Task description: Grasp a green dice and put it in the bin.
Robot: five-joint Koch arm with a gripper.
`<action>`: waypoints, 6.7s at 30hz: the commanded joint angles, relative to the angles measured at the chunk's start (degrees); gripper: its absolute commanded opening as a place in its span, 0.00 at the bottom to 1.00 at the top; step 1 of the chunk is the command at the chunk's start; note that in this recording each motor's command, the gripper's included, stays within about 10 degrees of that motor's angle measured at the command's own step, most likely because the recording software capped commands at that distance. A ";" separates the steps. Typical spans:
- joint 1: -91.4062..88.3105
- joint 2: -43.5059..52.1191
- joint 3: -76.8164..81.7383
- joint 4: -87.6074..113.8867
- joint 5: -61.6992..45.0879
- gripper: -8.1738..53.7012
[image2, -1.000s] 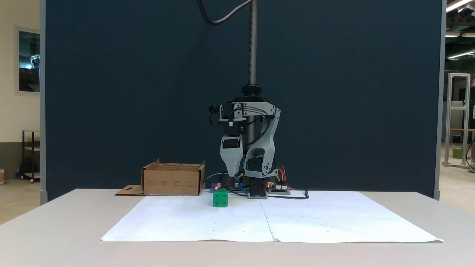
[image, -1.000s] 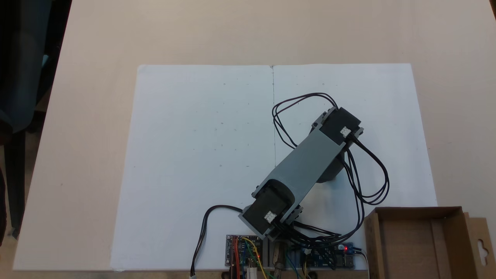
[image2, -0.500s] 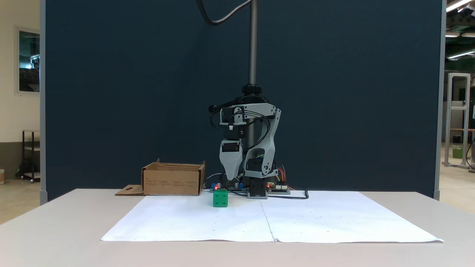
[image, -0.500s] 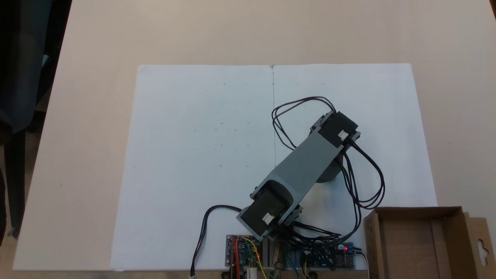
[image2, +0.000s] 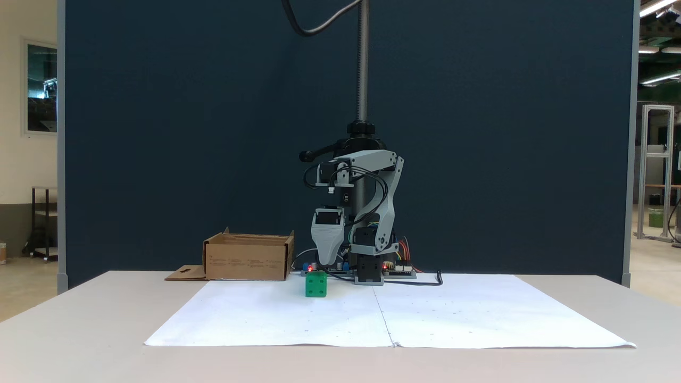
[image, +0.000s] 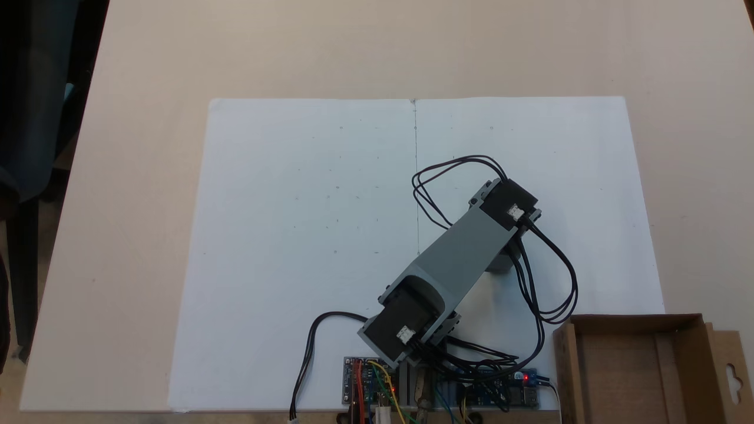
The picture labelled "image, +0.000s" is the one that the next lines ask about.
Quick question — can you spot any blue circuit board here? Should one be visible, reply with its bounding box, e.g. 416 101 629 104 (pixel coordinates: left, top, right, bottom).
439 368 540 410

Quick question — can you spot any brown cardboard box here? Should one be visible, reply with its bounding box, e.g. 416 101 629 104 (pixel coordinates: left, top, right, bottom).
553 313 754 424

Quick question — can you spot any white paper sheet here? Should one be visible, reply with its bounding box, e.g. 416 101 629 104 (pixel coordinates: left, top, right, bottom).
167 96 666 413

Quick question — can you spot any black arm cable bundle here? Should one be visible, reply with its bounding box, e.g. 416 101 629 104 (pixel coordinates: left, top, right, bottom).
412 221 579 413

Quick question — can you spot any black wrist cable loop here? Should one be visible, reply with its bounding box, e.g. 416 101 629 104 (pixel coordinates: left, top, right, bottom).
411 155 508 229

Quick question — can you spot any long black cable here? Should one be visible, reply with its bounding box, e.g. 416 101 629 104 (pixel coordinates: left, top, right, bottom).
289 312 378 422

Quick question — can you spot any yellow wire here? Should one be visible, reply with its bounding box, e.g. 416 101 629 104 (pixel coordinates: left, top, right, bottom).
368 360 413 424

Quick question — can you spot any orange wire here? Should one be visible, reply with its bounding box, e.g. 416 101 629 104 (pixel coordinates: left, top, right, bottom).
352 360 366 424

